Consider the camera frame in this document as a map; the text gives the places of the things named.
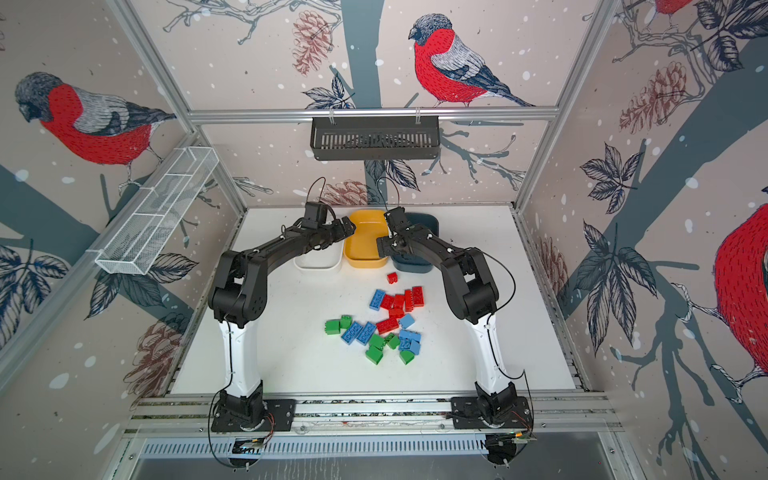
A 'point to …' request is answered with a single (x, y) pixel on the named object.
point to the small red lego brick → (392, 278)
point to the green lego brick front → (374, 354)
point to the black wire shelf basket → (359, 137)
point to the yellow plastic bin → (361, 249)
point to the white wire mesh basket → (137, 241)
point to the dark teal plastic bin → (414, 263)
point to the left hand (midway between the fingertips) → (347, 229)
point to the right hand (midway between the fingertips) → (390, 248)
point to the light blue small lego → (407, 321)
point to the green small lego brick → (345, 321)
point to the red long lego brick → (397, 301)
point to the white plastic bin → (329, 258)
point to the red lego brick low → (387, 325)
